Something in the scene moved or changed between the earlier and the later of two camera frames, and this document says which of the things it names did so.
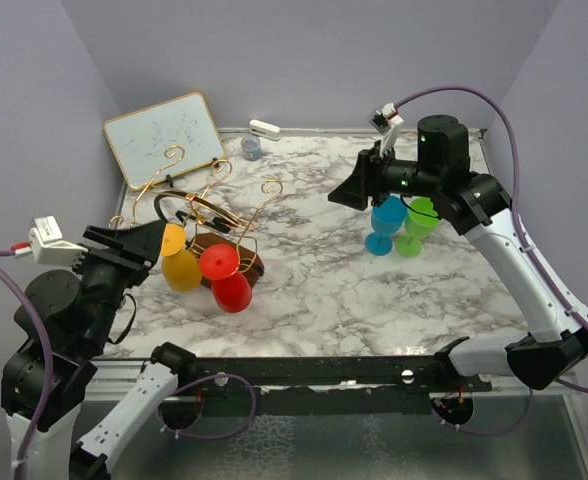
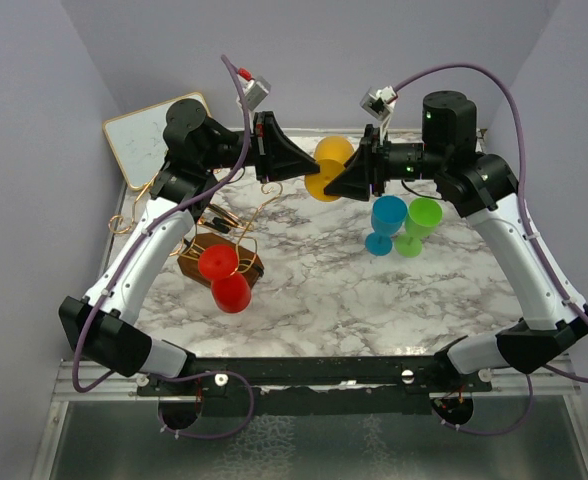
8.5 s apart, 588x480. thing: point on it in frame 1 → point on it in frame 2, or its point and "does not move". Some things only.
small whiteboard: (165, 140) does not move
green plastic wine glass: (422, 218) does not move
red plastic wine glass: (231, 288) does not move
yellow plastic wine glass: (181, 268) → (332, 153)
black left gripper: (136, 248) → (274, 152)
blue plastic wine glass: (386, 220) does not move
